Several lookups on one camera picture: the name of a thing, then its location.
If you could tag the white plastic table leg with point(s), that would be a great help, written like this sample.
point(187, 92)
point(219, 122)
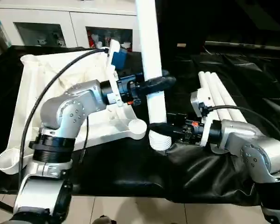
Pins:
point(149, 35)
point(227, 93)
point(201, 80)
point(218, 93)

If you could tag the white plastic table top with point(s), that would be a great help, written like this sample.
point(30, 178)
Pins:
point(37, 77)

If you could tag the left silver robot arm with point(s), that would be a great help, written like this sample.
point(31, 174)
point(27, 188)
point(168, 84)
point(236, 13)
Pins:
point(67, 105)

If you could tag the small pale label tag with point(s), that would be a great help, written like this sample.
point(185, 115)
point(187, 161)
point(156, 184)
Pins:
point(181, 44)

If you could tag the black shiny mat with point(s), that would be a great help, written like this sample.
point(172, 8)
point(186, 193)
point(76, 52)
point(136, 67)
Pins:
point(121, 168)

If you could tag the small red packet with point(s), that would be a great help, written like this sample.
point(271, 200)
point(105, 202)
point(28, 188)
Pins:
point(90, 40)

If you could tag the black backdrop cloth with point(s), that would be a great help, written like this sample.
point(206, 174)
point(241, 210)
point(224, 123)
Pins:
point(224, 18)

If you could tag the white glass-door cabinet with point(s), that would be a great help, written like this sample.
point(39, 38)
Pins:
point(70, 16)

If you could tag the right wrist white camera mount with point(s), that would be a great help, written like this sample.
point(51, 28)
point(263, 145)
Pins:
point(204, 98)

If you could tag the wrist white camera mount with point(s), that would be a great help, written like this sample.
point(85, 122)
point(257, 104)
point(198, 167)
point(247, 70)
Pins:
point(114, 46)
point(204, 98)

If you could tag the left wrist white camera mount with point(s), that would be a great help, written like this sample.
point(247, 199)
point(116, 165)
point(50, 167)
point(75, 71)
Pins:
point(114, 46)

